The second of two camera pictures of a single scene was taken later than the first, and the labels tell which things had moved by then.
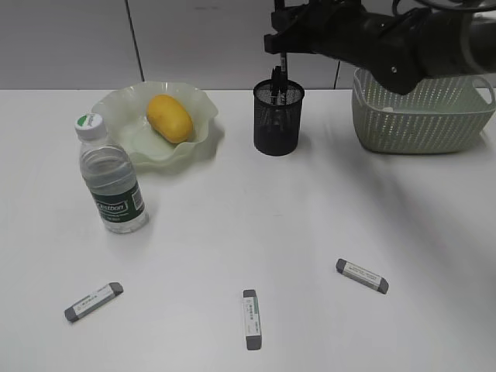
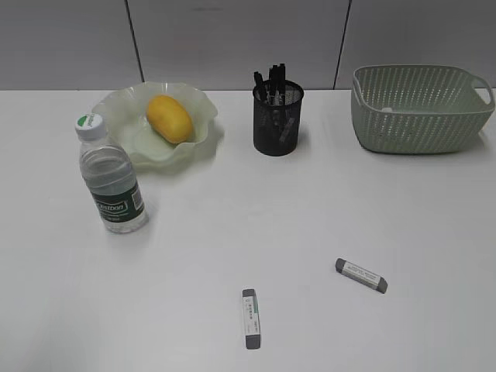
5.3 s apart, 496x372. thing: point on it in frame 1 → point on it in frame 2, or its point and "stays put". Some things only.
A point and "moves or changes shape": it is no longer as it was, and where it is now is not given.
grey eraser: (93, 300) → (286, 129)
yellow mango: (169, 118) stays put
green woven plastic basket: (441, 115) stays put
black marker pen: (284, 77) moves or changes shape
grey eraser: (253, 322) stays put
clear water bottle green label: (109, 171) stays put
